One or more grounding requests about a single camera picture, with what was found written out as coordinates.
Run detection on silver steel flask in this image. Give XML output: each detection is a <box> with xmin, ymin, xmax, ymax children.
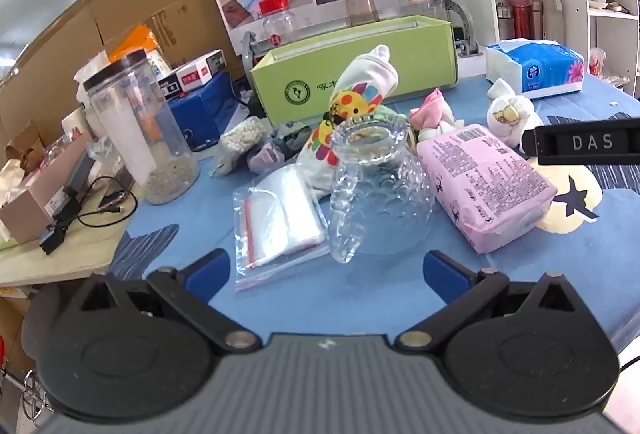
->
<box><xmin>497</xmin><ymin>3</ymin><xmax>516</xmax><ymax>41</ymax></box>
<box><xmin>530</xmin><ymin>0</ymin><xmax>545</xmax><ymax>40</ymax></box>

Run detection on orange bag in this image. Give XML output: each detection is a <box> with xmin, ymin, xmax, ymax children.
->
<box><xmin>107</xmin><ymin>24</ymin><xmax>158</xmax><ymax>62</ymax></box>

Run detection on small red white box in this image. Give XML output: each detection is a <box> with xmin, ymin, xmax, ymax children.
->
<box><xmin>177</xmin><ymin>55</ymin><xmax>213</xmax><ymax>90</ymax></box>

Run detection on open cardboard box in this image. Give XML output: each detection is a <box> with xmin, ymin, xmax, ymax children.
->
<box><xmin>0</xmin><ymin>129</ymin><xmax>93</xmax><ymax>245</ymax></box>

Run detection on clear jar red cap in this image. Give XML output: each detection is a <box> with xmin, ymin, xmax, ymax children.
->
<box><xmin>257</xmin><ymin>0</ymin><xmax>301</xmax><ymax>52</ymax></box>

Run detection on beige flask case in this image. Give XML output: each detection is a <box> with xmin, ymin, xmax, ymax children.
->
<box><xmin>542</xmin><ymin>0</ymin><xmax>566</xmax><ymax>41</ymax></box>

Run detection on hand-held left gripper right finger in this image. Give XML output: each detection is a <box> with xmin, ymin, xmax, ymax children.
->
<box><xmin>394</xmin><ymin>250</ymin><xmax>596</xmax><ymax>355</ymax></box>

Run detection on large clear jar black lid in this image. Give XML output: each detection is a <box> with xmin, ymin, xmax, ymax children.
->
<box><xmin>82</xmin><ymin>49</ymin><xmax>201</xmax><ymax>206</ymax></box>

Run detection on black power adapter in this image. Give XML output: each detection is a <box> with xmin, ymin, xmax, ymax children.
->
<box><xmin>40</xmin><ymin>194</ymin><xmax>83</xmax><ymax>256</ymax></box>

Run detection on blue tissue pack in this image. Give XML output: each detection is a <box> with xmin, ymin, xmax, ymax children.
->
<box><xmin>485</xmin><ymin>39</ymin><xmax>586</xmax><ymax>101</ymax></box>

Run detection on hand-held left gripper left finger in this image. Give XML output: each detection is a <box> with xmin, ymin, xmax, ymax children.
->
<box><xmin>65</xmin><ymin>248</ymin><xmax>261</xmax><ymax>358</ymax></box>

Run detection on grey metal clamp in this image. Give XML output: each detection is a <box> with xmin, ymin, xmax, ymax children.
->
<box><xmin>447</xmin><ymin>0</ymin><xmax>488</xmax><ymax>58</ymax></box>
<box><xmin>241</xmin><ymin>31</ymin><xmax>262</xmax><ymax>81</ymax></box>

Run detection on green cardboard box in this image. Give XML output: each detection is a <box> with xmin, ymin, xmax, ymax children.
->
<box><xmin>250</xmin><ymin>14</ymin><xmax>458</xmax><ymax>127</ymax></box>

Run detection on blue printed blanket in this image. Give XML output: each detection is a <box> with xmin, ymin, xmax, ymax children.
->
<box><xmin>110</xmin><ymin>74</ymin><xmax>640</xmax><ymax>357</ymax></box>

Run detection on bag of white beads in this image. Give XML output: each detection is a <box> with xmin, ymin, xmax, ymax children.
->
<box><xmin>212</xmin><ymin>116</ymin><xmax>273</xmax><ymax>176</ymax></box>

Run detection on pink tissue packet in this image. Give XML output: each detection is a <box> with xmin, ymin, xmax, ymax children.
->
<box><xmin>416</xmin><ymin>124</ymin><xmax>558</xmax><ymax>255</ymax></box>

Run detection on black cable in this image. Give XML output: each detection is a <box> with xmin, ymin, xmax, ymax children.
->
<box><xmin>75</xmin><ymin>174</ymin><xmax>140</xmax><ymax>231</ymax></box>

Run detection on pink cloth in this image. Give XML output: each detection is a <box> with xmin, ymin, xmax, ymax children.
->
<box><xmin>410</xmin><ymin>87</ymin><xmax>456</xmax><ymax>137</ymax></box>

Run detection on white cloth colourful dots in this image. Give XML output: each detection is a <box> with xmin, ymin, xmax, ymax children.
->
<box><xmin>297</xmin><ymin>45</ymin><xmax>399</xmax><ymax>210</ymax></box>

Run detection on grey purple cloth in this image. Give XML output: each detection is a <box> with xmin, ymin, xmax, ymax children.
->
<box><xmin>247</xmin><ymin>124</ymin><xmax>312</xmax><ymax>176</ymax></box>

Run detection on white knotted cloth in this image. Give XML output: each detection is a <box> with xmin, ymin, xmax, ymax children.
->
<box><xmin>486</xmin><ymin>79</ymin><xmax>545</xmax><ymax>150</ymax></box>

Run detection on blue box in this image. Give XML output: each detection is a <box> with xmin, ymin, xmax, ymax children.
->
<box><xmin>165</xmin><ymin>74</ymin><xmax>251</xmax><ymax>152</ymax></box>

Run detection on red thermos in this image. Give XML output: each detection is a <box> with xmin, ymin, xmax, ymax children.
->
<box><xmin>505</xmin><ymin>0</ymin><xmax>533</xmax><ymax>41</ymax></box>

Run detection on crumpled plastic bag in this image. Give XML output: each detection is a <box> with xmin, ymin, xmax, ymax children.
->
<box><xmin>590</xmin><ymin>48</ymin><xmax>632</xmax><ymax>86</ymax></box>

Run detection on clear glass pitcher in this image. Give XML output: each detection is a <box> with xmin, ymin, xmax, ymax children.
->
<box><xmin>327</xmin><ymin>116</ymin><xmax>437</xmax><ymax>265</ymax></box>

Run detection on black box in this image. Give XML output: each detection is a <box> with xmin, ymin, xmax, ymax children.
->
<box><xmin>157</xmin><ymin>49</ymin><xmax>227</xmax><ymax>101</ymax></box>

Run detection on clear zip bag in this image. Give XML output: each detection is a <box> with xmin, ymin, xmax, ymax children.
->
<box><xmin>233</xmin><ymin>163</ymin><xmax>331</xmax><ymax>292</ymax></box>

